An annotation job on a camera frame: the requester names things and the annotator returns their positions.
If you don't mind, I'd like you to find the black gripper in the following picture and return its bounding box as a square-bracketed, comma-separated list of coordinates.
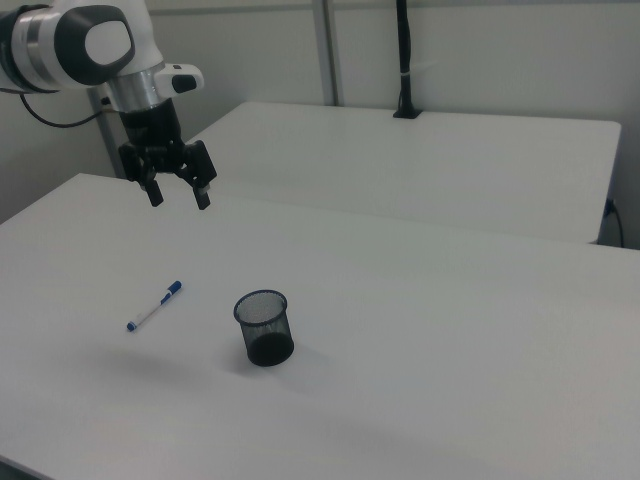
[117, 97, 219, 212]

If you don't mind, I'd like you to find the white marker with blue cap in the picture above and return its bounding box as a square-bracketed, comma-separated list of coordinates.
[125, 280, 183, 333]

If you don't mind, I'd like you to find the grey metal column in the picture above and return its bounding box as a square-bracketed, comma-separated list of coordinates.
[87, 85, 127, 180]

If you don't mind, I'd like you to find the black mesh pen cup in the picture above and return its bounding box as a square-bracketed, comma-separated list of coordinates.
[232, 288, 296, 369]

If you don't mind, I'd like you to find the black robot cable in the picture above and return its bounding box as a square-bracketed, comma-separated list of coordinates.
[18, 91, 121, 128]

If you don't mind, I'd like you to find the grey metal partition post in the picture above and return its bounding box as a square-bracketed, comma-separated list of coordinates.
[313, 0, 347, 107]

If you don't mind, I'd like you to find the black camera stand white band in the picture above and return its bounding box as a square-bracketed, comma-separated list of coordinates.
[392, 0, 424, 120]

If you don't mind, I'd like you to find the black cable at table edge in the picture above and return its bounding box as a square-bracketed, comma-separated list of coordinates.
[604, 198, 626, 249]

